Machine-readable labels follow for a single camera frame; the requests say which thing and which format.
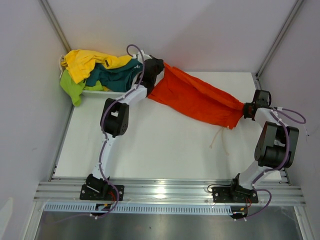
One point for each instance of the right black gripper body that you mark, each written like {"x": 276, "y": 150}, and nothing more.
{"x": 246, "y": 107}

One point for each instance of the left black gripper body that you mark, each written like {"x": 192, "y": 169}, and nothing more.
{"x": 159, "y": 68}

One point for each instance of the orange shorts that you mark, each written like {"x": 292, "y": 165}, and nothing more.
{"x": 197, "y": 99}

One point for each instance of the yellow shorts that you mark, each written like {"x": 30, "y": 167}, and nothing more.
{"x": 79, "y": 63}

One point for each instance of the lime green shorts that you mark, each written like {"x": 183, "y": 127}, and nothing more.
{"x": 75, "y": 90}

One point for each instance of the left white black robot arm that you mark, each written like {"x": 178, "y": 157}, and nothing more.
{"x": 114, "y": 123}

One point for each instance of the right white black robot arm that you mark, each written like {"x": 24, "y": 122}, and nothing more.
{"x": 275, "y": 149}

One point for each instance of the teal shorts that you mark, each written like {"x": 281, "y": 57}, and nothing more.
{"x": 116, "y": 79}

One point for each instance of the white plastic bin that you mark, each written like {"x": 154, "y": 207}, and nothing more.
{"x": 102, "y": 94}

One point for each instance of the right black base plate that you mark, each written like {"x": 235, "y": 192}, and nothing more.
{"x": 232, "y": 194}

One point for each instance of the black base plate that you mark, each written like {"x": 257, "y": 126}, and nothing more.
{"x": 232, "y": 194}
{"x": 91, "y": 194}

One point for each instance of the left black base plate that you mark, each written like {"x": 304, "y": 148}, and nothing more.
{"x": 91, "y": 194}

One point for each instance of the white slotted cable duct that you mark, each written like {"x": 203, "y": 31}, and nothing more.
{"x": 134, "y": 208}

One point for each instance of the aluminium mounting rail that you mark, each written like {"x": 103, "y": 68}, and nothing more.
{"x": 161, "y": 191}

